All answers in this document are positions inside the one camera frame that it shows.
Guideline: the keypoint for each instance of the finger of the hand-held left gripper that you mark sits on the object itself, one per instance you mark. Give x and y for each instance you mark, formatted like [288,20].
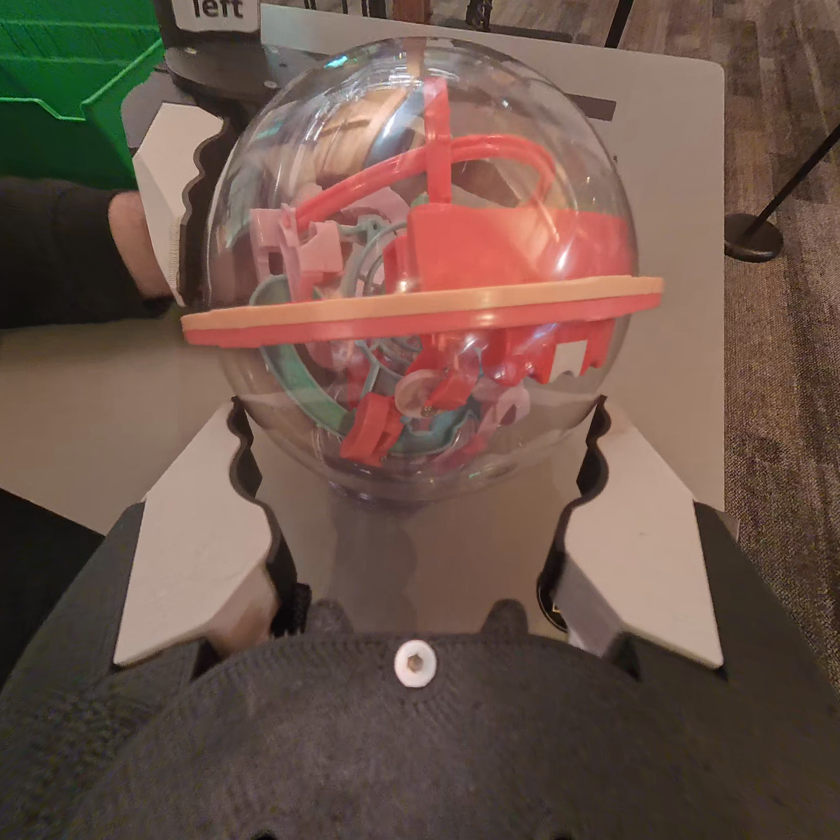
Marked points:
[161,164]

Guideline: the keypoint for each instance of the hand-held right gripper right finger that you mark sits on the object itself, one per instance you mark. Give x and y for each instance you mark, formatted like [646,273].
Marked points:
[636,558]

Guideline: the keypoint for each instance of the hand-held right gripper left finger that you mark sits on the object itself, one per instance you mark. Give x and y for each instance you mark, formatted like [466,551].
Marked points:
[197,564]

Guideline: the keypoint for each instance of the clear maze ball red tracks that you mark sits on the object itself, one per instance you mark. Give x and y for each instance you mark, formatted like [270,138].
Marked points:
[499,249]

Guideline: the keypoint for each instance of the person's left forearm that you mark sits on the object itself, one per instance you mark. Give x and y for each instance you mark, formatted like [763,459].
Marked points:
[52,256]

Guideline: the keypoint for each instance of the person's left hand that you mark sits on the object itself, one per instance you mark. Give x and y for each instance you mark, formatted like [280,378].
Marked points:
[141,249]

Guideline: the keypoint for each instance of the round black table button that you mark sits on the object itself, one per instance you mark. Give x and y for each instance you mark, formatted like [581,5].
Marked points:
[546,600]

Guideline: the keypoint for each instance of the green plastic bin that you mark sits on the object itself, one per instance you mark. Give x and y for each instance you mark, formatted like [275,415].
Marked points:
[52,79]

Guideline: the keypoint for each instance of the black tape strip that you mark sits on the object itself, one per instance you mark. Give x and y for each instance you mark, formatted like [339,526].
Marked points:
[600,110]

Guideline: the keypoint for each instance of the black stanchion post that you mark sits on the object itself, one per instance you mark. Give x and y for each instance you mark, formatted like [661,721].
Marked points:
[753,239]

